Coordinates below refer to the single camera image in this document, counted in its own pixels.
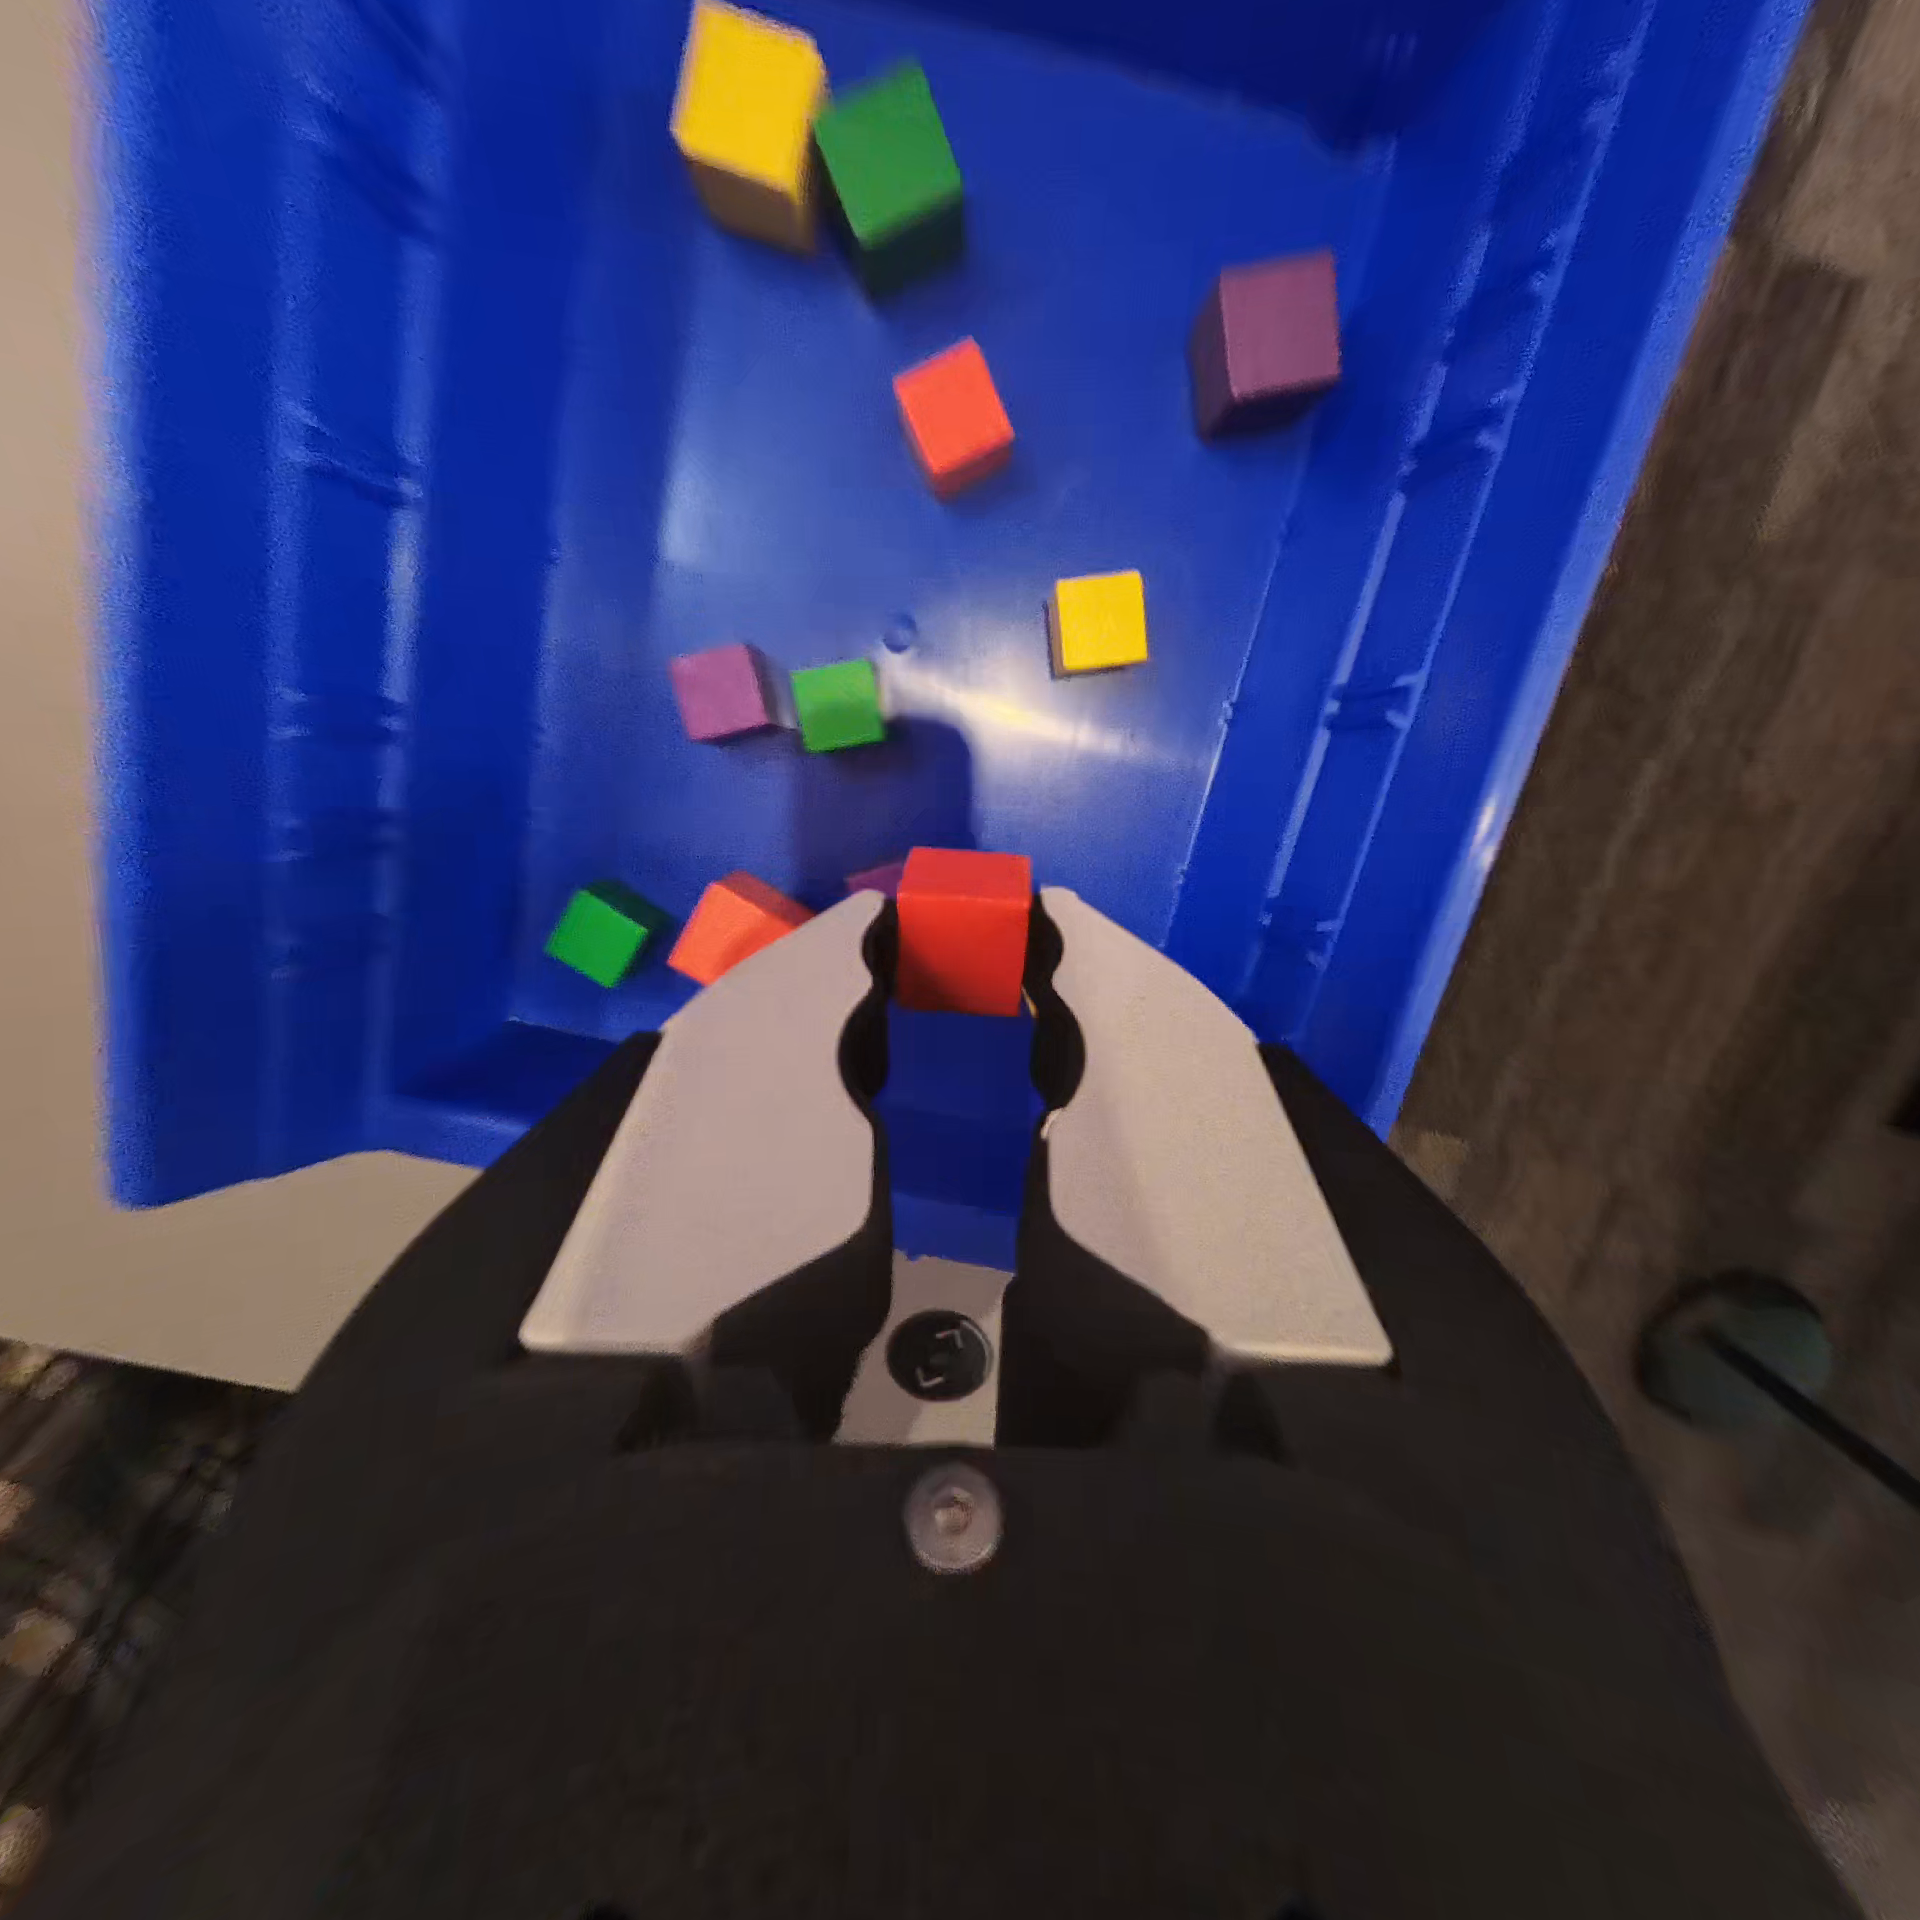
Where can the black metal bar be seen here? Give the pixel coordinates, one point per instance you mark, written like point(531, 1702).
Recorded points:
point(1829, 1424)

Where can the yellow cube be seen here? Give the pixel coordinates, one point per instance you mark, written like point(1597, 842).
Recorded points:
point(742, 90)
point(1101, 619)

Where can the red cube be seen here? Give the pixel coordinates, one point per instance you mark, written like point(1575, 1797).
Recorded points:
point(727, 922)
point(961, 931)
point(950, 404)

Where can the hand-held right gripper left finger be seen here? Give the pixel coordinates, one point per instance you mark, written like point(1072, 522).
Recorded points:
point(706, 1184)

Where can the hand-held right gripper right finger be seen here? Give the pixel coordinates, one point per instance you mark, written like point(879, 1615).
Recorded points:
point(1215, 1184)

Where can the large green cube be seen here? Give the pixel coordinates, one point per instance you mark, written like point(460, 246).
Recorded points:
point(884, 151)

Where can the round metal table grommet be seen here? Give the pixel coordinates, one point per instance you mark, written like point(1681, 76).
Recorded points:
point(937, 1357)

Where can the blue plastic bin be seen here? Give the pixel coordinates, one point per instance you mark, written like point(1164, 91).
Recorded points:
point(600, 450)

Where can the person's plaid shirt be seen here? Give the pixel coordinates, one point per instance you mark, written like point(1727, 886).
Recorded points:
point(89, 1501)

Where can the black round foot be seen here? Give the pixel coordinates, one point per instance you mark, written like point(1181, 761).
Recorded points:
point(1726, 1351)

